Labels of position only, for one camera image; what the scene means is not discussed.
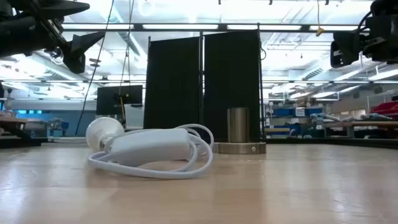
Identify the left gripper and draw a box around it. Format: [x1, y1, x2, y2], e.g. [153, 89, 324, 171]
[0, 1, 106, 75]

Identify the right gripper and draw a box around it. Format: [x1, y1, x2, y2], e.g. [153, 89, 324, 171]
[330, 14, 398, 68]

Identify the white light bulb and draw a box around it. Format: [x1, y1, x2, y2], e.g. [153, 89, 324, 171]
[85, 116, 126, 152]

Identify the white lamp power cord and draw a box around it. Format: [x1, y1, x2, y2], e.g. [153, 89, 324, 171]
[88, 123, 215, 180]

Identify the brass lamp base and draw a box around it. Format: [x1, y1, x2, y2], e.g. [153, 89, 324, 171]
[213, 107, 267, 155]

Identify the red storage bin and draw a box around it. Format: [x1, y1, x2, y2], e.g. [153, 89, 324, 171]
[369, 101, 398, 119]

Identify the black monitor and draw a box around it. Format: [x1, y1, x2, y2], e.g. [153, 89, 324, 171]
[96, 85, 144, 116]

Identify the long wooden workbench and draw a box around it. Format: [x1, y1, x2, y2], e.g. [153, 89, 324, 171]
[323, 120, 398, 138]

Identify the clear plastic bin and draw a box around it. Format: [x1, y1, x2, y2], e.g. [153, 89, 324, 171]
[124, 104, 146, 128]

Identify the small wooden table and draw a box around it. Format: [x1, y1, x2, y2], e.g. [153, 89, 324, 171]
[0, 116, 29, 131]

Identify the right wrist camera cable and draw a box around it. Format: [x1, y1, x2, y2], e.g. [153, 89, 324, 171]
[356, 11, 373, 34]

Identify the hanging black cable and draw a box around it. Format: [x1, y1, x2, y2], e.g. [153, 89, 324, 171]
[75, 0, 115, 136]

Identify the hanging thin cable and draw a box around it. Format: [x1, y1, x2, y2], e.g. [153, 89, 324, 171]
[119, 0, 135, 94]

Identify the hanging yellow cord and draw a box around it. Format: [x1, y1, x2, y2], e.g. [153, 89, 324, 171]
[315, 0, 326, 37]

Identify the black overhead frame beam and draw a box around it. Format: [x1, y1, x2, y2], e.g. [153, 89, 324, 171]
[62, 22, 371, 34]

